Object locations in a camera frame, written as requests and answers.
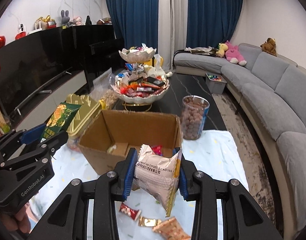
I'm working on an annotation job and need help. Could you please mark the dark green snack packet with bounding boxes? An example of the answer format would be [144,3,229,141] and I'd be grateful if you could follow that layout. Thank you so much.
[40,102,81,142]

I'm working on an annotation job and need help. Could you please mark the white twist candy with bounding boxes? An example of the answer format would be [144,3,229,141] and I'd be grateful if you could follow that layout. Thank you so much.
[106,145,117,154]

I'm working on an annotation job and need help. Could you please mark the red white candy packet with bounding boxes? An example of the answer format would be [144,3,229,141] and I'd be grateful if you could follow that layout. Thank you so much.
[119,203,142,221]

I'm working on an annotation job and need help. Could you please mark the orange snack packet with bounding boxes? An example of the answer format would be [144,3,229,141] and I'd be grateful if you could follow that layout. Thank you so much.
[152,217,191,240]

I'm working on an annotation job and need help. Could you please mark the gold foil candy packet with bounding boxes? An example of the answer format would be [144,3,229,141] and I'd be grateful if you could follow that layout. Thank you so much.
[138,216,162,228]

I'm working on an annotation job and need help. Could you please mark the pink yogurt hawthorn packet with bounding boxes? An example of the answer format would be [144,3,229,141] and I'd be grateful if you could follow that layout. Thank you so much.
[133,144,182,217]

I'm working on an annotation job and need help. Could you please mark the person's left hand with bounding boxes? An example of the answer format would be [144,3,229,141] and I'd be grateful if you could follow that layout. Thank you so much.
[0,206,31,233]

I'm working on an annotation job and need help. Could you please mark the tv console cabinet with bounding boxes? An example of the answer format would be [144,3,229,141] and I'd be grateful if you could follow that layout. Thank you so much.
[11,70,87,131]

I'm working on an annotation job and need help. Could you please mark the gold lid candy container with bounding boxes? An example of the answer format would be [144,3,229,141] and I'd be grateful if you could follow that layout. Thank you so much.
[66,94,101,140]

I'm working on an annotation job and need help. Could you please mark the brown cardboard box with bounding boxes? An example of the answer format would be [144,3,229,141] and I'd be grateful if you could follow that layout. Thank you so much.
[79,109,182,175]

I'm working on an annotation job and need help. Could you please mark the bag of nuts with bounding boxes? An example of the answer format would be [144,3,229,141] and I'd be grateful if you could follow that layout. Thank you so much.
[99,89,118,109]

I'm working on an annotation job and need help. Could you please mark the black television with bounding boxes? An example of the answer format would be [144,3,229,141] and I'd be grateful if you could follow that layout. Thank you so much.
[0,29,69,115]

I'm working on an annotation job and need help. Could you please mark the light blue tablecloth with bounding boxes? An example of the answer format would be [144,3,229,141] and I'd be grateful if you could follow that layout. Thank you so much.
[29,130,248,239]

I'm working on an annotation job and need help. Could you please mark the two tier snack bowl stand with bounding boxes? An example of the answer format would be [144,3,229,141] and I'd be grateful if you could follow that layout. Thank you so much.
[109,43,173,112]

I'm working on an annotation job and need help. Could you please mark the clear jar of nuts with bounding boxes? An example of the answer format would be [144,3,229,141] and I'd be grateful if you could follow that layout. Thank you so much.
[180,95,209,140]

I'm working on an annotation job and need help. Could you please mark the grey rabbit plush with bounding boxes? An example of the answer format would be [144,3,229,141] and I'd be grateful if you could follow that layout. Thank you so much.
[60,10,70,26]

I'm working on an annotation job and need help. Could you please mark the grey sectional sofa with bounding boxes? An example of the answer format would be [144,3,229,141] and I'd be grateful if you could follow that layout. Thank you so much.
[173,42,306,230]

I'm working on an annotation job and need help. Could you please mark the grey storage bin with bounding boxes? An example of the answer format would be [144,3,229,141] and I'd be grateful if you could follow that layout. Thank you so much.
[206,72,227,94]

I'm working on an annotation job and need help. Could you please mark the pink plush toy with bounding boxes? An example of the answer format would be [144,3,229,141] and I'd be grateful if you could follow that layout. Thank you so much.
[225,41,247,67]

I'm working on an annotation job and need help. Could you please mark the yellow plush toy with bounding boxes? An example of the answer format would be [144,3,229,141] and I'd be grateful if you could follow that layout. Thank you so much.
[215,43,228,58]

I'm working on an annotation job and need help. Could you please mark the brown teddy bear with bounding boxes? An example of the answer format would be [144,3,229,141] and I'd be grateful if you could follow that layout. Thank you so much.
[260,37,277,56]

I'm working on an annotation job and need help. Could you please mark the blue curtains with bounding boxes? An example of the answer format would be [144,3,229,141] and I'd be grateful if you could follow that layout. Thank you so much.
[106,0,243,53]

